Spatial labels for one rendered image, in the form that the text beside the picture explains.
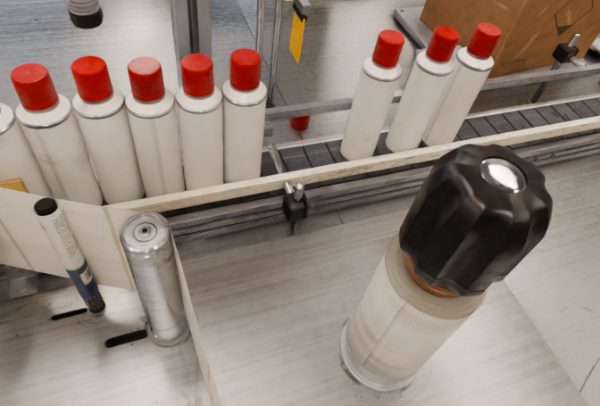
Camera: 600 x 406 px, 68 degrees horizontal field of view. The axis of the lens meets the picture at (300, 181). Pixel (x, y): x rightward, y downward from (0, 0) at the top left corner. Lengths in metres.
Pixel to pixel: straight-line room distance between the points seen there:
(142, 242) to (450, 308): 0.24
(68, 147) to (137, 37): 0.51
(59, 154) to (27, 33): 0.55
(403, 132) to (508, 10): 0.37
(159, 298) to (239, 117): 0.22
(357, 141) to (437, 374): 0.32
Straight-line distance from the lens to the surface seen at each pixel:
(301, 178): 0.61
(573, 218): 0.86
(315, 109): 0.64
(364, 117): 0.62
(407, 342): 0.41
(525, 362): 0.61
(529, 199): 0.30
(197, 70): 0.48
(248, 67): 0.49
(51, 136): 0.52
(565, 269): 0.78
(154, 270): 0.38
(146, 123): 0.50
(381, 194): 0.71
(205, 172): 0.57
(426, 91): 0.64
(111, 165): 0.56
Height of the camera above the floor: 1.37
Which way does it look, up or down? 49 degrees down
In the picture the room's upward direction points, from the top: 11 degrees clockwise
